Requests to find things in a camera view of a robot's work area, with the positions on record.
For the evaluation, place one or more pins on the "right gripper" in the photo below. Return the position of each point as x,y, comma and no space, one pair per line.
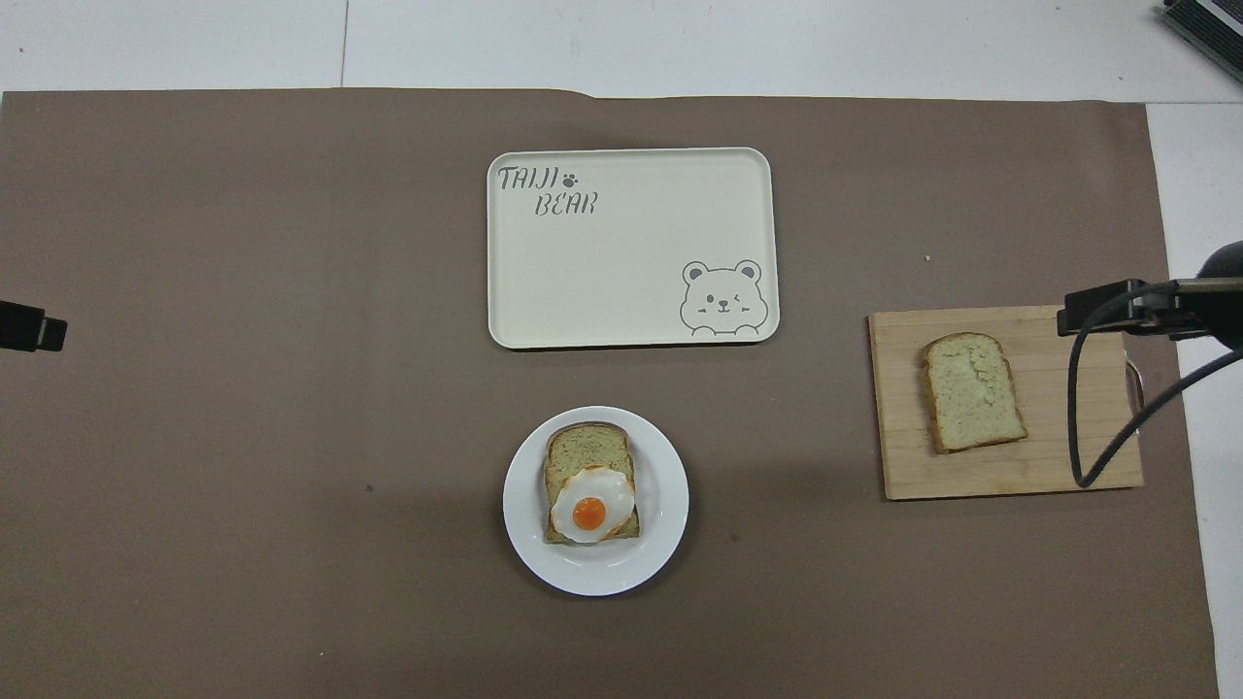
1222,301

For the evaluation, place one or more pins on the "white round plate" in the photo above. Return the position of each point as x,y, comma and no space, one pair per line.
660,505

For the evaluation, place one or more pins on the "wooden cutting board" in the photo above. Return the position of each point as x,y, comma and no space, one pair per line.
1049,456

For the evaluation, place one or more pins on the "plain bread slice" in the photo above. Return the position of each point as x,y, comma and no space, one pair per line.
971,393

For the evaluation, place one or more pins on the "black stand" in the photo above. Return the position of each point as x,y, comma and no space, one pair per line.
1209,29

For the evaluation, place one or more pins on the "cream tray with bear print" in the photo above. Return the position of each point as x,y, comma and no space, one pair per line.
621,262

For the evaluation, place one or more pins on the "bread slice under fried egg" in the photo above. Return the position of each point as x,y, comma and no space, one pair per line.
586,449

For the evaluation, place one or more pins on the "fried egg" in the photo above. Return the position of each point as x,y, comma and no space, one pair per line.
589,510

